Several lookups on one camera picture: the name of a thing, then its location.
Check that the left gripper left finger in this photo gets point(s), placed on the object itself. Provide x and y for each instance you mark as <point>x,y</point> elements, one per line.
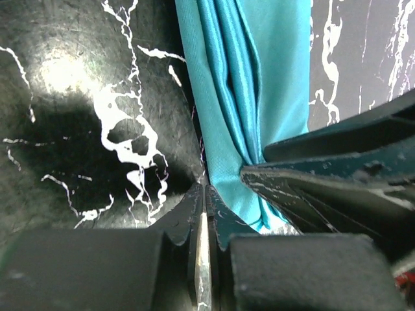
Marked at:
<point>107,269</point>

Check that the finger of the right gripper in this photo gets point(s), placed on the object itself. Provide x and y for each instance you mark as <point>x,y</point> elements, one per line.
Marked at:
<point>383,125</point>
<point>370,193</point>

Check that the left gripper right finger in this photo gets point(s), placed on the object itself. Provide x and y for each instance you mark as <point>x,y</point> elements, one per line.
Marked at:
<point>294,272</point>

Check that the teal satin napkin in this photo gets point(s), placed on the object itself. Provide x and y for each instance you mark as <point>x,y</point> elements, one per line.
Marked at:
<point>248,63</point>

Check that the black marble pattern mat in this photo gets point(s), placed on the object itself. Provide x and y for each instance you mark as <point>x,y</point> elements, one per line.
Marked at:
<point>99,128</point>

